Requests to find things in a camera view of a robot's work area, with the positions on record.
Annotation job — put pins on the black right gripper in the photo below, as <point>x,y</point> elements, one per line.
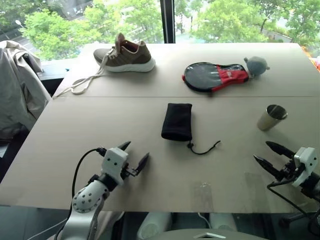
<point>290,170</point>

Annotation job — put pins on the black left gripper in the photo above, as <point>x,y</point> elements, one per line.
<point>127,171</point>

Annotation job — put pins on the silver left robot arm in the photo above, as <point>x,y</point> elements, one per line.
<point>85,200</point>

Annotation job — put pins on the steel metal cup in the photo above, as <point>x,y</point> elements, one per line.
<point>271,118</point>

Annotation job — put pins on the black office chair base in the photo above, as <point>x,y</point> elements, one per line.
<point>297,218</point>

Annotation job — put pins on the grey plush toy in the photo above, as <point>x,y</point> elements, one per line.
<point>256,65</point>

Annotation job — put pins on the brown sneaker with white sole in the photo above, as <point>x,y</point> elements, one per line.
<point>130,58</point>

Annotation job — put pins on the black red paddle case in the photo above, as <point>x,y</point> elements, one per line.
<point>215,76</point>

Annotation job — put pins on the beige jacket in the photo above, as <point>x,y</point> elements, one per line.
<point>17,85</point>

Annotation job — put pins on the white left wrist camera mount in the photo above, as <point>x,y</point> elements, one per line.
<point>114,160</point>

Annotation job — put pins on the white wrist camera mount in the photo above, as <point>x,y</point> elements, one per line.
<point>114,160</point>
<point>303,162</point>

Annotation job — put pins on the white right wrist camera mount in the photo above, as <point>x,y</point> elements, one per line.
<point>303,162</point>

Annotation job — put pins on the black window frame post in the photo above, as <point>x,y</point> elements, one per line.
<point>167,21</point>

